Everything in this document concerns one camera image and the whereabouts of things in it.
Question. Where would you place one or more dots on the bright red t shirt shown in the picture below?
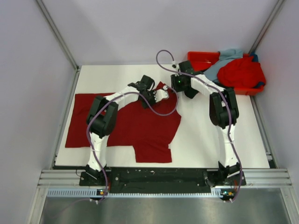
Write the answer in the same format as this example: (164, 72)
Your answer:
(242, 73)

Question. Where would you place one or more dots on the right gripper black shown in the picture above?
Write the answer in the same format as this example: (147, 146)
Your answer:
(173, 79)

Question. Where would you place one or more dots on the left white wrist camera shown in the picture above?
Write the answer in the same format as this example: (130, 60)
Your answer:
(161, 94)

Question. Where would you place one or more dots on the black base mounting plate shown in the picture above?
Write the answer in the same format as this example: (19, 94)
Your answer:
(159, 180)

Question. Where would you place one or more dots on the left aluminium corner post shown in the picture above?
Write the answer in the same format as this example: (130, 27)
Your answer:
(55, 31)

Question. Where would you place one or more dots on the light blue t shirt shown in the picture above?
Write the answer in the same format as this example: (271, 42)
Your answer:
(225, 57)

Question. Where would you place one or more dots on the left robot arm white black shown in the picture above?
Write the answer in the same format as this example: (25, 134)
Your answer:
(102, 116)

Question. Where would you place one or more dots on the right aluminium corner post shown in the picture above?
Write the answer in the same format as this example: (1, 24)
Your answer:
(279, 4)

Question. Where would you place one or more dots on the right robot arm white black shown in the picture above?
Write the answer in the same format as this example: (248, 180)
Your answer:
(223, 113)

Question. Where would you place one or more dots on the black t shirt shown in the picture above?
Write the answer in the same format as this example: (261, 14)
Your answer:
(200, 84)

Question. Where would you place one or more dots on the right aluminium side rail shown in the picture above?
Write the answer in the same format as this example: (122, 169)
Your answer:
(266, 143)

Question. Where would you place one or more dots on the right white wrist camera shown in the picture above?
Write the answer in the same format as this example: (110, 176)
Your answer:
(175, 65)

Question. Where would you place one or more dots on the aluminium corner post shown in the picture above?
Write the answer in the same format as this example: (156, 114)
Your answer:
(55, 31)
(279, 4)

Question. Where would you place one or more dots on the red plastic bin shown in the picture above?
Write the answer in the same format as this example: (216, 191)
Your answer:
(204, 60)

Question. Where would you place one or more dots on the grey slotted cable duct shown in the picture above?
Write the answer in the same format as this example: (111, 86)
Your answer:
(97, 193)

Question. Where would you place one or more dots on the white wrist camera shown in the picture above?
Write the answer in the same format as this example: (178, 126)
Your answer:
(175, 65)
(161, 94)

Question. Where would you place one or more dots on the dark red t shirt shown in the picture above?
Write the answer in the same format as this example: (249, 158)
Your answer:
(148, 131)

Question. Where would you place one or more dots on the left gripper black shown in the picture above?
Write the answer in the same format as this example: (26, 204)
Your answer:
(153, 101)

